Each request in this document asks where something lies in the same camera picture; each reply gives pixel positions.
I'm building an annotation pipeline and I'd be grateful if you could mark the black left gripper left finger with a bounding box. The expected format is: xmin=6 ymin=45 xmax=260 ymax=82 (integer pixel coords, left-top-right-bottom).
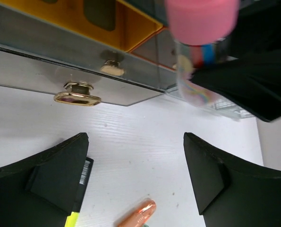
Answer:
xmin=0 ymin=132 xmax=89 ymax=227

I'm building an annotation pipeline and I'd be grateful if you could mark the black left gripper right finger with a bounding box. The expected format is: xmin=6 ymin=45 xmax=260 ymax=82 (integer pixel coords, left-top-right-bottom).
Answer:
xmin=184 ymin=132 xmax=281 ymax=227

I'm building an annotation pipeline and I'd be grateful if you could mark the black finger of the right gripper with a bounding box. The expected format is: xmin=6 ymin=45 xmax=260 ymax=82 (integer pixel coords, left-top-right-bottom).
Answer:
xmin=191 ymin=0 xmax=281 ymax=122

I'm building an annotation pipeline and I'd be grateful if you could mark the colourful pen bundle pouch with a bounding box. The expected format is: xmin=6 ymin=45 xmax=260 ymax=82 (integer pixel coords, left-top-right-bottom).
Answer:
xmin=165 ymin=0 xmax=240 ymax=107

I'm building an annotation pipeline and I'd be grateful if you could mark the orange translucent capsule tube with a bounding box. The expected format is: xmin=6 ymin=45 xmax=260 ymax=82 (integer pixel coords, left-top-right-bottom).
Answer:
xmin=116 ymin=199 xmax=156 ymax=227

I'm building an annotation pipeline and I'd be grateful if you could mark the teal drawer organizer box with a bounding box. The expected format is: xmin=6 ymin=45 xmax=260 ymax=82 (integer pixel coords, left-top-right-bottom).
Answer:
xmin=0 ymin=0 xmax=179 ymax=106

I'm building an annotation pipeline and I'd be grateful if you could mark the pink yellow highlighter marker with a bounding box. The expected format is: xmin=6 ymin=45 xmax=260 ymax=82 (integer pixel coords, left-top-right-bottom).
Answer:
xmin=64 ymin=157 xmax=94 ymax=227

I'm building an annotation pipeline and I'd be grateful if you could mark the white wire mesh file rack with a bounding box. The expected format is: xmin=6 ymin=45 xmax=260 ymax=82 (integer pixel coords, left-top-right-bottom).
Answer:
xmin=166 ymin=85 xmax=254 ymax=121

